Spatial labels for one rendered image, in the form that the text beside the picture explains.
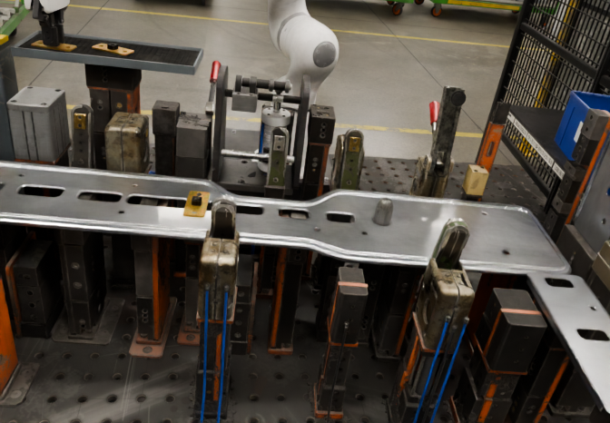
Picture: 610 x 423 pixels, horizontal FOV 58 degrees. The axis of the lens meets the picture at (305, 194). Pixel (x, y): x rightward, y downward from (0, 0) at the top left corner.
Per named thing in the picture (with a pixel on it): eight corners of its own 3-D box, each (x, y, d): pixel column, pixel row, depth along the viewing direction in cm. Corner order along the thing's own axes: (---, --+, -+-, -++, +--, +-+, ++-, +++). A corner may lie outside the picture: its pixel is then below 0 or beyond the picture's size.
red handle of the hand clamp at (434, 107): (430, 162, 111) (426, 98, 118) (427, 168, 113) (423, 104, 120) (450, 164, 112) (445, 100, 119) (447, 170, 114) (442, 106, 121)
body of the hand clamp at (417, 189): (390, 300, 130) (424, 168, 112) (386, 281, 136) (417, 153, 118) (415, 302, 130) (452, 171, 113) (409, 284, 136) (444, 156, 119)
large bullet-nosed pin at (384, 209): (372, 231, 102) (379, 201, 99) (370, 222, 105) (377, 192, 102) (389, 233, 102) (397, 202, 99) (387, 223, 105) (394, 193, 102)
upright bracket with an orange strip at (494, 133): (437, 300, 132) (497, 103, 107) (436, 296, 133) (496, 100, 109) (448, 300, 133) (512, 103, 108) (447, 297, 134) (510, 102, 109)
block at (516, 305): (454, 445, 98) (500, 328, 84) (439, 394, 108) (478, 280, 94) (506, 448, 99) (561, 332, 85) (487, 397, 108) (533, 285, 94)
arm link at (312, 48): (302, 94, 160) (315, 11, 148) (334, 122, 147) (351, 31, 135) (264, 96, 155) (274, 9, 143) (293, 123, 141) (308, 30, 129)
